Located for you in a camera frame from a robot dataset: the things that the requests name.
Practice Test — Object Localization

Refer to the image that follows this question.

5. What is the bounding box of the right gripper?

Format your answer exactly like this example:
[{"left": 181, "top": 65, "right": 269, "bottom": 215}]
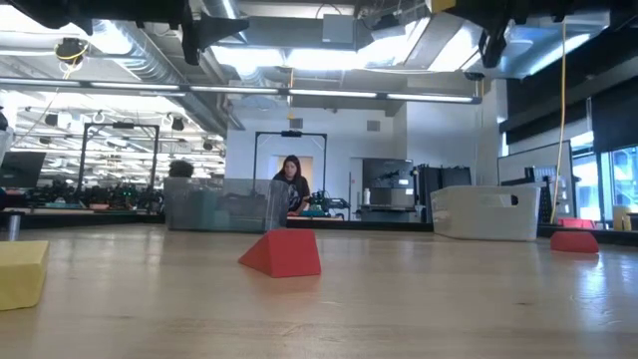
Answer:
[{"left": 451, "top": 0, "right": 512, "bottom": 70}]

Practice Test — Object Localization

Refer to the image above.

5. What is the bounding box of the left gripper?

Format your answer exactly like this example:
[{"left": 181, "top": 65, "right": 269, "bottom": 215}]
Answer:
[{"left": 139, "top": 0, "right": 250, "bottom": 67}]

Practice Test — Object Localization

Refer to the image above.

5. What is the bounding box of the small red foam block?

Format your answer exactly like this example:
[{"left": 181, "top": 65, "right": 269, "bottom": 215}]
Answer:
[{"left": 549, "top": 230, "right": 600, "bottom": 254}]

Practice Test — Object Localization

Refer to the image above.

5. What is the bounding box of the person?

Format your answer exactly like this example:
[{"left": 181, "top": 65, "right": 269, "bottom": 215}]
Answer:
[
  {"left": 272, "top": 155, "right": 312, "bottom": 217},
  {"left": 167, "top": 159, "right": 195, "bottom": 180}
]

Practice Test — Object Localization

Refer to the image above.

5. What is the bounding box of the grey partition panel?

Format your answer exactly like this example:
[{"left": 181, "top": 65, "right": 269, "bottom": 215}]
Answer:
[{"left": 496, "top": 141, "right": 575, "bottom": 223}]

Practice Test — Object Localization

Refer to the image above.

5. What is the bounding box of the black equipment case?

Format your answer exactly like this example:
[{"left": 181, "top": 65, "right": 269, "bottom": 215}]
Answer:
[{"left": 415, "top": 164, "right": 473, "bottom": 223}]

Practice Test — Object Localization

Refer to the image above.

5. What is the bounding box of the grey translucent plastic bin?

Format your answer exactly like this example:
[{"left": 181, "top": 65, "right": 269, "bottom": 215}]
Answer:
[{"left": 162, "top": 178, "right": 290, "bottom": 234}]

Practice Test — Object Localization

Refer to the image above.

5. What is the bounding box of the dark grey cabinet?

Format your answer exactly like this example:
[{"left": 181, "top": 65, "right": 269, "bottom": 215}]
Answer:
[{"left": 360, "top": 158, "right": 416, "bottom": 223}]

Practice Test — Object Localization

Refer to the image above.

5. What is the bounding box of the white plastic bin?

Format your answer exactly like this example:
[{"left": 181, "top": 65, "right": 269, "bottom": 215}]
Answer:
[{"left": 430, "top": 184, "right": 542, "bottom": 242}]

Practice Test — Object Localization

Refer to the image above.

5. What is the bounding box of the red triangular foam block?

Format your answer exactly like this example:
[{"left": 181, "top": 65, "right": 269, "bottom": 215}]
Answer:
[{"left": 237, "top": 228, "right": 323, "bottom": 279}]

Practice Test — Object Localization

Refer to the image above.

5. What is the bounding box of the black computer monitor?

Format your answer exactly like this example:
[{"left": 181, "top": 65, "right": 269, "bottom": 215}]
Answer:
[{"left": 0, "top": 151, "right": 47, "bottom": 189}]

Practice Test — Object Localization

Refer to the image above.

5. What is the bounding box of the red storage bin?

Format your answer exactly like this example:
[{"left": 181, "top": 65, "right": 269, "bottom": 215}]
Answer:
[{"left": 556, "top": 216, "right": 597, "bottom": 230}]

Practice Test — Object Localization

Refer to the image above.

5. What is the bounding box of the yellow container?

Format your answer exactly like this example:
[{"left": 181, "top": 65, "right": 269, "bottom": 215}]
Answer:
[{"left": 612, "top": 204, "right": 634, "bottom": 232}]

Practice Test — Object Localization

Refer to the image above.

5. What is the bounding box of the long yellow foam block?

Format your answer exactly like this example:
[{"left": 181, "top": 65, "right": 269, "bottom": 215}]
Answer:
[{"left": 0, "top": 240, "right": 50, "bottom": 312}]

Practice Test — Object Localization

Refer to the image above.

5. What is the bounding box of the black gantry frame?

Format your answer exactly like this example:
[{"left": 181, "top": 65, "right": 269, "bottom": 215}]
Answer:
[
  {"left": 77, "top": 122, "right": 161, "bottom": 193},
  {"left": 252, "top": 130, "right": 329, "bottom": 195}
]

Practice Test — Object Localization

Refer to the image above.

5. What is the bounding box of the black ceiling cable reel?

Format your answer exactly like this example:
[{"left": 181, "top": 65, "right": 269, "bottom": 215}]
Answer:
[{"left": 54, "top": 37, "right": 90, "bottom": 66}]

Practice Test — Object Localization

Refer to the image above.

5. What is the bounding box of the silver metal post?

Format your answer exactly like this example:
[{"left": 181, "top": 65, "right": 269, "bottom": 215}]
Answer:
[{"left": 5, "top": 211, "right": 23, "bottom": 242}]

